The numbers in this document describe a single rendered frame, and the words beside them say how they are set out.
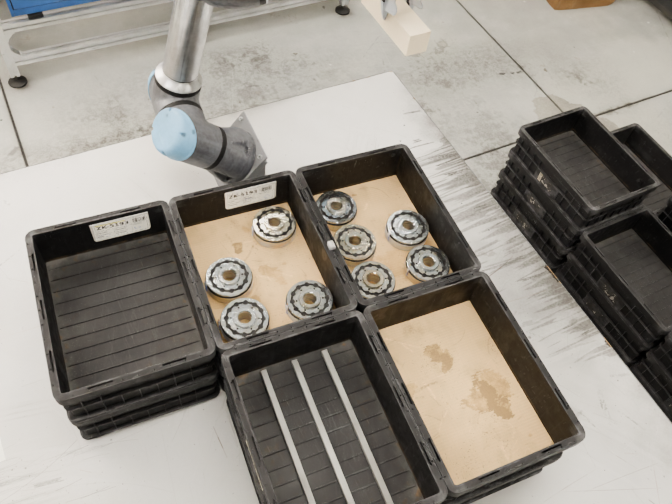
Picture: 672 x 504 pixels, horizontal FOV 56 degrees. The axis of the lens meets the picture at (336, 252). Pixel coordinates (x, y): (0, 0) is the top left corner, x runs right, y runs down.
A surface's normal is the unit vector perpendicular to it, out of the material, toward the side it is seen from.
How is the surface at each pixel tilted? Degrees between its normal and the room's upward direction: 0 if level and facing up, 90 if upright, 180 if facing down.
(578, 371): 0
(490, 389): 0
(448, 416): 0
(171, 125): 50
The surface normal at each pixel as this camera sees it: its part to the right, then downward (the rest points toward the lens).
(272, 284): 0.10, -0.57
